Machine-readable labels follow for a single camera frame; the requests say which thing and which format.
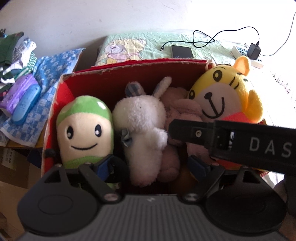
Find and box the blue patterned towel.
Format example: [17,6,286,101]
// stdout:
[1,48,84,147]

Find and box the purple tissue pack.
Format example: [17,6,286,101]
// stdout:
[1,74,38,117]

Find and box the blue glasses case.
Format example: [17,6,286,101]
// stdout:
[11,84,41,125]

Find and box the grey power strip cord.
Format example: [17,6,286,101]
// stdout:
[260,10,296,57]

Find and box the green avocado plush toy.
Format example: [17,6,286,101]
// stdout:
[56,95,114,169]

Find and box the white power strip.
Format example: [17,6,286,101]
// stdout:
[231,46,263,69]

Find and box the black charger adapter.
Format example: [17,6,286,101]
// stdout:
[247,42,261,60]

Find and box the pink plush teddy bear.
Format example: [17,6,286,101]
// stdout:
[157,87,212,182]

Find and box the black smartphone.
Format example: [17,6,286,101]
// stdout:
[171,45,194,59]

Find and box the red cardboard box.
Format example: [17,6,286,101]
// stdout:
[44,59,207,162]

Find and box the white plush rabbit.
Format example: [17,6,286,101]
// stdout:
[112,77,171,186]

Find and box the yellow tiger plush toy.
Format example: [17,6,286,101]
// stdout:
[187,56,263,124]

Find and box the pile of folded clothes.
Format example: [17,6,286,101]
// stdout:
[1,29,37,93]

